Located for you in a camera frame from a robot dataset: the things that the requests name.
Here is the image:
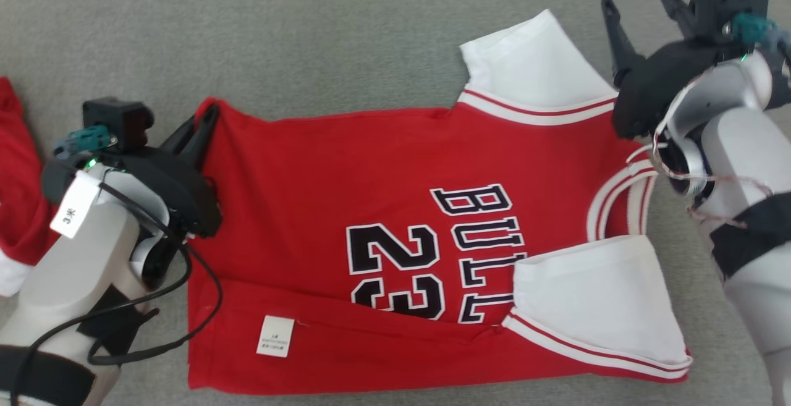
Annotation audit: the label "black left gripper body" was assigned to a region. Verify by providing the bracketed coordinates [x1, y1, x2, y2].
[111, 145, 223, 239]

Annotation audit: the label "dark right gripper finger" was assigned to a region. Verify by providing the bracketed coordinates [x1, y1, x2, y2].
[601, 0, 644, 85]
[656, 0, 698, 39]

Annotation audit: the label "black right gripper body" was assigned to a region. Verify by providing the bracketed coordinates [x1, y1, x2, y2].
[612, 38, 751, 141]

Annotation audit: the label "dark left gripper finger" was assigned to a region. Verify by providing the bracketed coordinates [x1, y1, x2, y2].
[162, 117, 198, 154]
[188, 103, 221, 171]

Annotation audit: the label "red bulls 23 jersey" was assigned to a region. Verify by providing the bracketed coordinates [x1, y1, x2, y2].
[185, 9, 693, 394]

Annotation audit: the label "red shorts white side stripe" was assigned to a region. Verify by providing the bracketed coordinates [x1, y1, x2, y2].
[0, 77, 59, 298]

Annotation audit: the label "teal right camera connector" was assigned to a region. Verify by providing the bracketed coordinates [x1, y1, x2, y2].
[729, 12, 780, 48]

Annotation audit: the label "teal camera connector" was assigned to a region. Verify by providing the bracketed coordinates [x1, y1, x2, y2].
[53, 125, 118, 159]
[729, 12, 780, 48]

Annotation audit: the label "thin red white wires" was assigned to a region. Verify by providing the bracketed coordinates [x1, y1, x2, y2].
[625, 72, 773, 227]

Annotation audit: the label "teal left camera connector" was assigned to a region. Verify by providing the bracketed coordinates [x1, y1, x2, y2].
[53, 125, 118, 159]

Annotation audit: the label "white paper cable label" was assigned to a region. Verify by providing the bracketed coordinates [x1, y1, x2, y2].
[49, 171, 101, 239]

